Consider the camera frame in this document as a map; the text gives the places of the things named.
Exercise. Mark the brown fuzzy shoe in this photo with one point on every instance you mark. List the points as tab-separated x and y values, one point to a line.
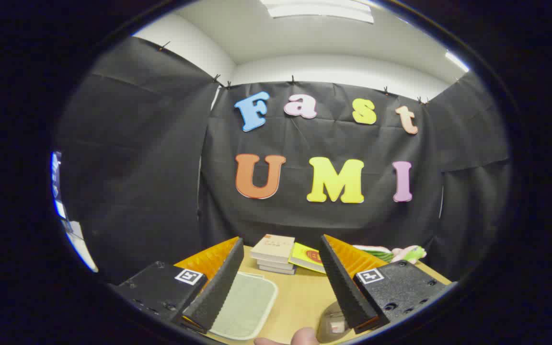
328	326

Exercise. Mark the large ceiling light panel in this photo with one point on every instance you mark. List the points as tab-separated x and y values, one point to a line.
319	9

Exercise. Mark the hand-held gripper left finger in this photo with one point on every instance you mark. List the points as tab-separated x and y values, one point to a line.
218	292

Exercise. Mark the grey book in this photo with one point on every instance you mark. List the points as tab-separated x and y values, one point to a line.
277	271
276	265

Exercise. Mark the green storage box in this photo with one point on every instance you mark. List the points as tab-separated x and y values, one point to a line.
245	306

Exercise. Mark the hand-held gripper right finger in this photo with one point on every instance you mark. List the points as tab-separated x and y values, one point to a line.
345	287

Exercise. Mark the yellow book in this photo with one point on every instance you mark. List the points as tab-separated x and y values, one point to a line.
304	256

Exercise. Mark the black backdrop cloth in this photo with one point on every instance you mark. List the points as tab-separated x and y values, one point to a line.
161	167

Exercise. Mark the beige book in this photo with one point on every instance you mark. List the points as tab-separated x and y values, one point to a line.
272	247

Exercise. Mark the small ceiling light panel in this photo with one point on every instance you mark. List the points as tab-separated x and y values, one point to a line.
455	61

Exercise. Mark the watermelon plush toy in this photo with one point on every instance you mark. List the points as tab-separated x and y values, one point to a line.
376	254

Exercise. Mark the pink and green plush toy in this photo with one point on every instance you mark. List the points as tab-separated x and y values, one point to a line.
412	252

